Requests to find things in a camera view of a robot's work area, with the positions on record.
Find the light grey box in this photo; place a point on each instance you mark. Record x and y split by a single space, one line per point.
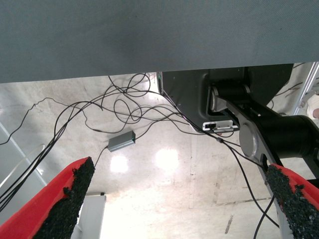
91 216

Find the grey power adapter box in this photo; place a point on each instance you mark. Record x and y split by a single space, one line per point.
122 141

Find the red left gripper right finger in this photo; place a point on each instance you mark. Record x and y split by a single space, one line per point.
296 199

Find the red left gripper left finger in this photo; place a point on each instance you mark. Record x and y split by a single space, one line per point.
37 211

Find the dark grey robot base housing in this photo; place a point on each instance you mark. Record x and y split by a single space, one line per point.
184 94

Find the dark grey table cloth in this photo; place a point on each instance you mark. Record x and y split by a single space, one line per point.
159 37

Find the aluminium profile bar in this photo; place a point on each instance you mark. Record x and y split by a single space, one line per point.
307 84

